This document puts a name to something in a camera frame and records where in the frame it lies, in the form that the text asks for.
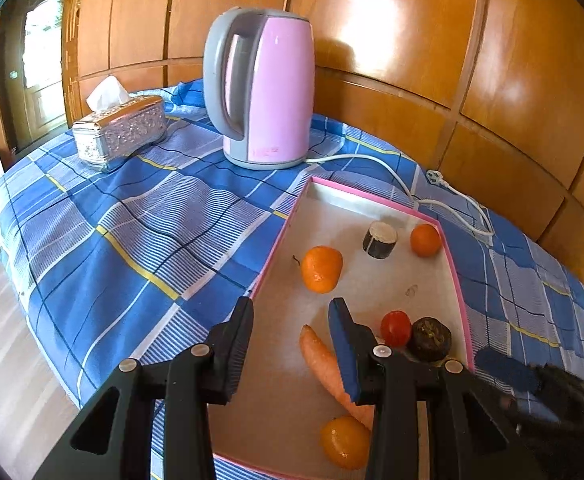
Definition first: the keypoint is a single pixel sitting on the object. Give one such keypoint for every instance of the small tangerine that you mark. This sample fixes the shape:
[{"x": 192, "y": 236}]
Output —
[{"x": 425, "y": 241}]

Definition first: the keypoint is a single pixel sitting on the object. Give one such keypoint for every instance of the pink-rimmed white box tray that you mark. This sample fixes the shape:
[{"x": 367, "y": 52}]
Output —
[{"x": 277, "y": 320}]

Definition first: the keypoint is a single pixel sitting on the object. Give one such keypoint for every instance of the white tissue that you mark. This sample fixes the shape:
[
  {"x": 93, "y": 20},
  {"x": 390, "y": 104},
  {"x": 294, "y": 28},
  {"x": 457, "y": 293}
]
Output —
[{"x": 106, "y": 94}]

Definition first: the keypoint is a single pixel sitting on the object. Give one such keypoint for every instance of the wooden panelled wardrobe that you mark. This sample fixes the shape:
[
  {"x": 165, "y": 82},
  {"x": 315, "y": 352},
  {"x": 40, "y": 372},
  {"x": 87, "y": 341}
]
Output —
[{"x": 422, "y": 60}]

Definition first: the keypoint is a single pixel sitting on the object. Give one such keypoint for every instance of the orange carrot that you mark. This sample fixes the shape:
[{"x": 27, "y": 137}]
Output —
[{"x": 322, "y": 365}]

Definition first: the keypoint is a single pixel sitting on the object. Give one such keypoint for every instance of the large tangerine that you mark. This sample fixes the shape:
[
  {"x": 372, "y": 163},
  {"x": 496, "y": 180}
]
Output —
[{"x": 322, "y": 270}]

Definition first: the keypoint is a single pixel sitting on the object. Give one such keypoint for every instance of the orange kumquat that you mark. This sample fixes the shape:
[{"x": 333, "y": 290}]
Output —
[{"x": 344, "y": 442}]

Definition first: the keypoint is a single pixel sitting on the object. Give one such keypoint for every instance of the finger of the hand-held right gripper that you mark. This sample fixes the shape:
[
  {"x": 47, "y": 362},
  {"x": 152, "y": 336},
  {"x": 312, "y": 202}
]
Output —
[
  {"x": 507, "y": 370},
  {"x": 557, "y": 435}
]

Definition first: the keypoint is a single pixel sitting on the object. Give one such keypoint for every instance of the dark eggplant chunk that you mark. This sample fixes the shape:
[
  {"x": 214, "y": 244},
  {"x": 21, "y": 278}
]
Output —
[{"x": 379, "y": 242}]

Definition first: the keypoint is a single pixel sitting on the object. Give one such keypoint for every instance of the pink electric kettle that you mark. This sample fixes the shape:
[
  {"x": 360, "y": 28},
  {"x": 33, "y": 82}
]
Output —
[{"x": 282, "y": 85}]

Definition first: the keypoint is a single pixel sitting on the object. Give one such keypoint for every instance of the dark brown mangosteen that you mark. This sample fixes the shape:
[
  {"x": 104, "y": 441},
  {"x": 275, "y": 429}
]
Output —
[{"x": 431, "y": 337}]

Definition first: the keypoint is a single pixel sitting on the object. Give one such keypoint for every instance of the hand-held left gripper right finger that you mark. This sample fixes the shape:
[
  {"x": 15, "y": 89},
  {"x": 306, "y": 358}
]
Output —
[{"x": 344, "y": 350}]

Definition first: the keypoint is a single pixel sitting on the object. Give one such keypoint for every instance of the wooden glazed door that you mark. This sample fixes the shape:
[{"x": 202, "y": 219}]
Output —
[{"x": 36, "y": 60}]

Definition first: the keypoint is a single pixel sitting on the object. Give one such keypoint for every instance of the silver embossed tissue box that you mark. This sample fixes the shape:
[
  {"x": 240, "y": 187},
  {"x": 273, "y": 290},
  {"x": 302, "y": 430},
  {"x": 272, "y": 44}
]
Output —
[{"x": 121, "y": 132}]

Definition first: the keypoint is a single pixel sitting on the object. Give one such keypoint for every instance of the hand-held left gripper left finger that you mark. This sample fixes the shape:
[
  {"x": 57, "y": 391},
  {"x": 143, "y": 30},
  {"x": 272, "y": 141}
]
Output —
[{"x": 234, "y": 345}]

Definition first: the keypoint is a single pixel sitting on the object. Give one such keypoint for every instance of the red tomato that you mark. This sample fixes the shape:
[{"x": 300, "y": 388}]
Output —
[{"x": 396, "y": 327}]

